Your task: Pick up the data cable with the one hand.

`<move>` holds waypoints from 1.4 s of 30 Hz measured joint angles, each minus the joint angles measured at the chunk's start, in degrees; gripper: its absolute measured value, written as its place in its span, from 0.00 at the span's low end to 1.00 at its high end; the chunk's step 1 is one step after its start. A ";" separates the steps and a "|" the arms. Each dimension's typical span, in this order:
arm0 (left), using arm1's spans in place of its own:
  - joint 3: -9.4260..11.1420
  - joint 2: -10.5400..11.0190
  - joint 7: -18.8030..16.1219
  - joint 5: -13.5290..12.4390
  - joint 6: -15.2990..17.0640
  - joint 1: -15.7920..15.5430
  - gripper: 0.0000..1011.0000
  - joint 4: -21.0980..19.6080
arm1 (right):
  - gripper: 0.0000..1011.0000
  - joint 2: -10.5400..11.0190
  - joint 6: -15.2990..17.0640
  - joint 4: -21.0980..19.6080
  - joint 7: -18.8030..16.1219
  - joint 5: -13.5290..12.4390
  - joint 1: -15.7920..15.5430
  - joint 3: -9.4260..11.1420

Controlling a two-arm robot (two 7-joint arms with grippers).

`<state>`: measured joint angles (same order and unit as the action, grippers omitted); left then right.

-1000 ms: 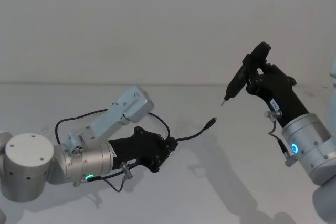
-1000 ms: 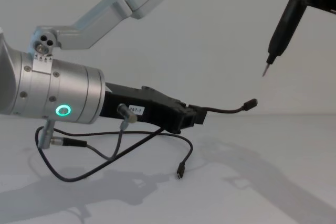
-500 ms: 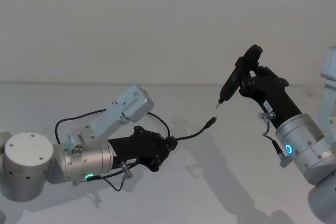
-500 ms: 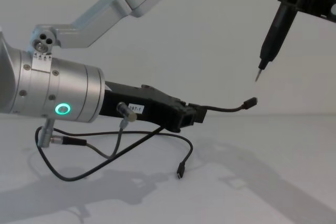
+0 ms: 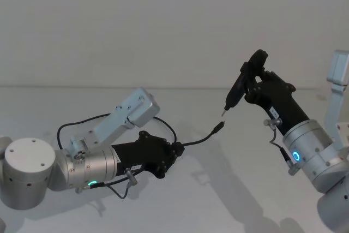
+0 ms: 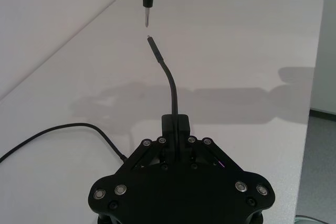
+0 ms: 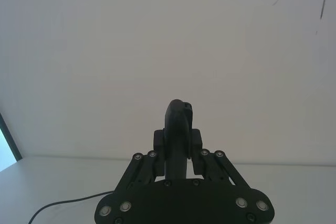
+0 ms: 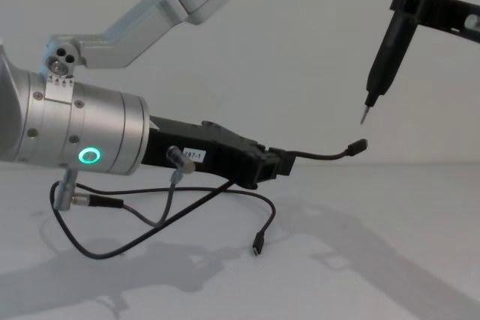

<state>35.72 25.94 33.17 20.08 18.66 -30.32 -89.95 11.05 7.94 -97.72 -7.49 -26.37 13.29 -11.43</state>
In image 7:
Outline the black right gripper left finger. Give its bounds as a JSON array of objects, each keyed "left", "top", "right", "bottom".
[{"left": 114, "top": 99, "right": 190, "bottom": 191}]

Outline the thin black cable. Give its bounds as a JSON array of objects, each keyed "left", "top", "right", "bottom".
[{"left": 28, "top": 193, "right": 108, "bottom": 224}]

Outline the black-framed pale panel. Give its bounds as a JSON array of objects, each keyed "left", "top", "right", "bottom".
[{"left": 0, "top": 111, "right": 23, "bottom": 174}]

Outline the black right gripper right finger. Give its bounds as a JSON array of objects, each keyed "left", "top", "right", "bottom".
[{"left": 183, "top": 101, "right": 252, "bottom": 190}]

